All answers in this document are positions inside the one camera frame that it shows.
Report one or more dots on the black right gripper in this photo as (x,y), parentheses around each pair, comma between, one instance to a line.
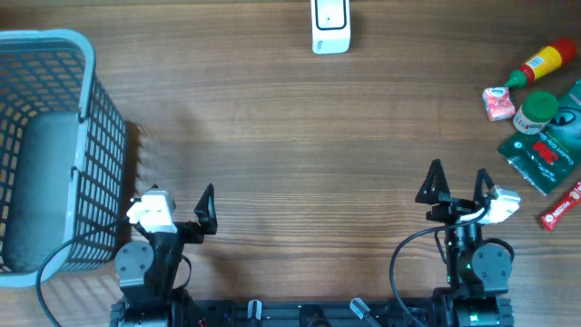
(452,208)

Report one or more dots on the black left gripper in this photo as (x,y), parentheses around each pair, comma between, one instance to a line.
(204,210)

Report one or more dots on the red white small box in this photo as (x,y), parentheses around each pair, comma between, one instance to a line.
(499,103)

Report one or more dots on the green glove package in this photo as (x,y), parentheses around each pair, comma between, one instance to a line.
(546,159)

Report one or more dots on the red coffee stick sachet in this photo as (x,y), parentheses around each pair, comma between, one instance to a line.
(565,204)

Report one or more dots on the green lid jar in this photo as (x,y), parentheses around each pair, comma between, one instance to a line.
(535,112)

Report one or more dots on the red sauce bottle green cap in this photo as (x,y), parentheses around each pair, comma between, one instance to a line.
(543,62)

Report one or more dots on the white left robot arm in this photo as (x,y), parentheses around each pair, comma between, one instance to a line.
(147,269)

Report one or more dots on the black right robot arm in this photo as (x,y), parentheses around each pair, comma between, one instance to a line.
(478,269)

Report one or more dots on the white barcode scanner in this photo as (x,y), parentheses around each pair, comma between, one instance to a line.
(330,24)

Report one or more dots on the grey plastic basket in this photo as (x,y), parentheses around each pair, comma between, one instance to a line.
(63,145)

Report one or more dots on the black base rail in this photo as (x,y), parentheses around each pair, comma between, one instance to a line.
(318,313)

